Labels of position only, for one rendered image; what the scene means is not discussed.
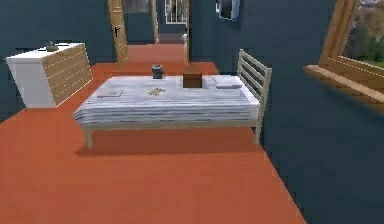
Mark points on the small green object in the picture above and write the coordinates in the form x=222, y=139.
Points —
x=52, y=47

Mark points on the small tan flat object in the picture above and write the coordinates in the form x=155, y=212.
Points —
x=156, y=91

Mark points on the white wooden chest of drawers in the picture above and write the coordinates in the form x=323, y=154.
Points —
x=50, y=75

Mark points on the brown box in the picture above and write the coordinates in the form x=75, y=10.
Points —
x=192, y=80

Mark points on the wooden room door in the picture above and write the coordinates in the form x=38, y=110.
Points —
x=118, y=30

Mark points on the dark grey cylinder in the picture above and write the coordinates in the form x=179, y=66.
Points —
x=157, y=71

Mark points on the white barred window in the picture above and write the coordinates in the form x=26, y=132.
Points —
x=175, y=11

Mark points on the grey pillow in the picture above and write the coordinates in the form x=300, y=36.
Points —
x=226, y=82

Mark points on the grey striped bed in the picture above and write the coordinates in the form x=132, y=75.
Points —
x=173, y=103

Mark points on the wooden framed window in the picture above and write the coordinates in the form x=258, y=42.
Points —
x=353, y=50

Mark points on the grey flat book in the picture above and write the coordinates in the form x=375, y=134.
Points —
x=110, y=93

